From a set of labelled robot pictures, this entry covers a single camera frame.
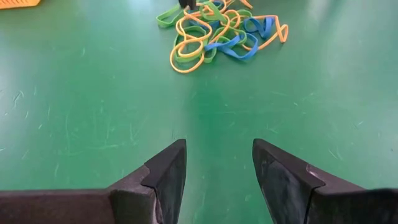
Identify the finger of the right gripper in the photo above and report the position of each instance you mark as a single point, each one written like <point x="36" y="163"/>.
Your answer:
<point x="192" y="3"/>
<point x="183" y="3"/>

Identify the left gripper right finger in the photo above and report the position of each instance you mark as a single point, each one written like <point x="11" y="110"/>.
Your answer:
<point x="311" y="205"/>

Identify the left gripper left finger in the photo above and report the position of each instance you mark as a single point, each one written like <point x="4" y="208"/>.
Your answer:
<point x="124" y="208"/>

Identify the pile of bands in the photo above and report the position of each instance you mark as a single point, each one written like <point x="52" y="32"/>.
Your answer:
<point x="283" y="32"/>

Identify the green table mat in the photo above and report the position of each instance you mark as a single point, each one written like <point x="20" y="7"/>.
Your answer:
<point x="93" y="77"/>

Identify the yellow plastic basket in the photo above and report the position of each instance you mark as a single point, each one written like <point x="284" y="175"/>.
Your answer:
<point x="18" y="3"/>

